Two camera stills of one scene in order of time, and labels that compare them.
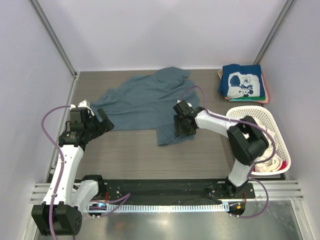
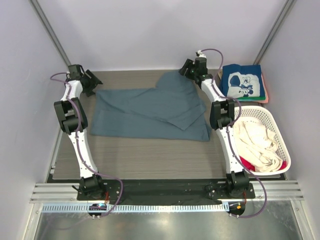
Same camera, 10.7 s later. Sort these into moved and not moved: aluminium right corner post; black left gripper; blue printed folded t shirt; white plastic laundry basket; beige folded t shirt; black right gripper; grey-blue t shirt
Moved: grey-blue t shirt; black right gripper; black left gripper
Not moved: blue printed folded t shirt; aluminium right corner post; beige folded t shirt; white plastic laundry basket
